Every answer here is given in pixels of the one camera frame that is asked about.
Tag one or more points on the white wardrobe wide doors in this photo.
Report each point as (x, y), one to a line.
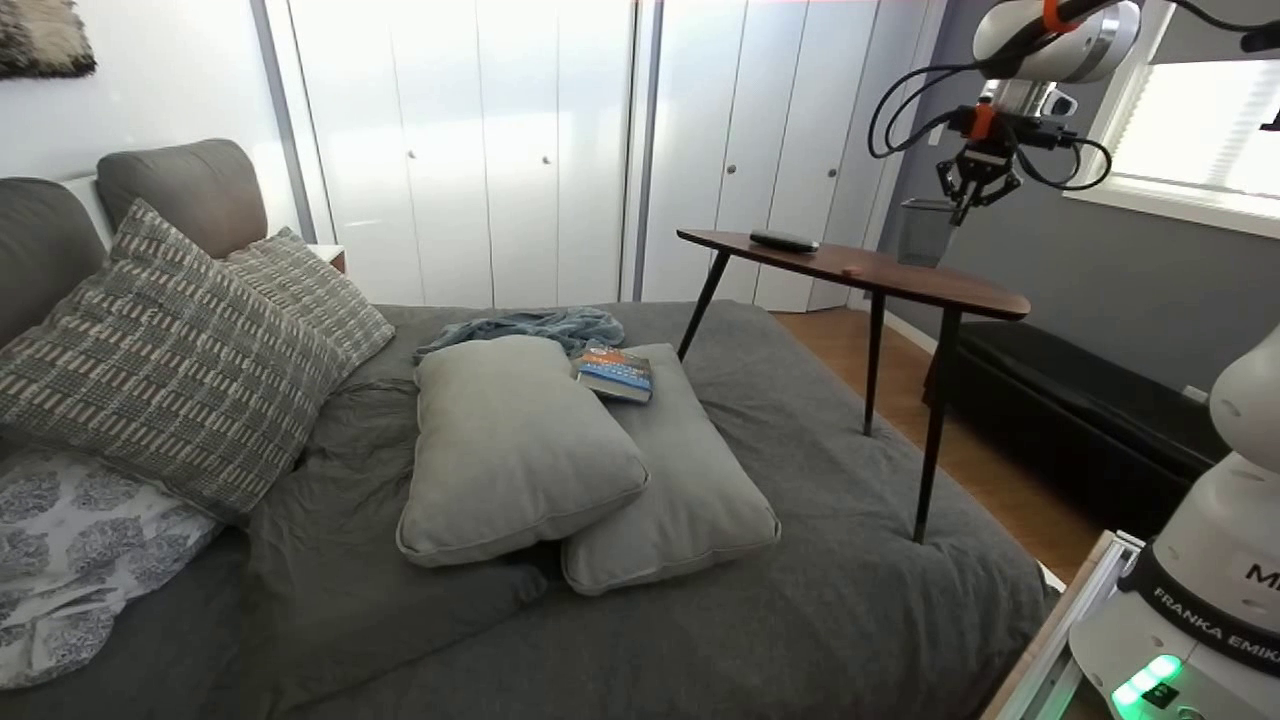
(454, 147)

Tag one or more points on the plain grey pillow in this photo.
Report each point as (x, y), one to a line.
(515, 454)
(681, 506)

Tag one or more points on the blue book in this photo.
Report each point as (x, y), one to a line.
(619, 379)

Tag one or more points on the grey bed duvet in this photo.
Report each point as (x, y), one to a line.
(827, 615)

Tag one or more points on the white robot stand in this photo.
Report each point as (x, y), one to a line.
(1067, 624)

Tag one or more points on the brown grey headboard cushion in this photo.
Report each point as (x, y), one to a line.
(185, 195)

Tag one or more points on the white framed window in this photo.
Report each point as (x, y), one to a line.
(1202, 147)

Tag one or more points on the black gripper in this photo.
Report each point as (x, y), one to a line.
(983, 148)

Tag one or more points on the white wall outlet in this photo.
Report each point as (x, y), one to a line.
(1192, 395)

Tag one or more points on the black remote control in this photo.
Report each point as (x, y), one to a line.
(783, 242)

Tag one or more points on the white floral pillow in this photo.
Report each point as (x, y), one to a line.
(83, 561)

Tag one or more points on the small grey checked pillow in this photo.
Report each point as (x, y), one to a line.
(314, 303)

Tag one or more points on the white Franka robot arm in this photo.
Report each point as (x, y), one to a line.
(1205, 561)

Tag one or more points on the blue patterned cloth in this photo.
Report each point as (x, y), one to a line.
(535, 331)

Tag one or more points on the white wardrobe narrow doors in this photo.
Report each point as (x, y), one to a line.
(762, 133)

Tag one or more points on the wooden side table black legs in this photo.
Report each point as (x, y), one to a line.
(867, 270)

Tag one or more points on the dark wall art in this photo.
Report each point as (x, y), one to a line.
(40, 35)

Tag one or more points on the silver mesh penholder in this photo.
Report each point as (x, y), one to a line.
(922, 235)

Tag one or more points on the large grey patterned pillow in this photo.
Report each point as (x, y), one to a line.
(162, 363)

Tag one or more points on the dark grey headboard cushion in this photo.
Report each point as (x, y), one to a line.
(40, 255)

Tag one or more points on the white nightstand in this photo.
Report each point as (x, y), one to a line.
(329, 257)

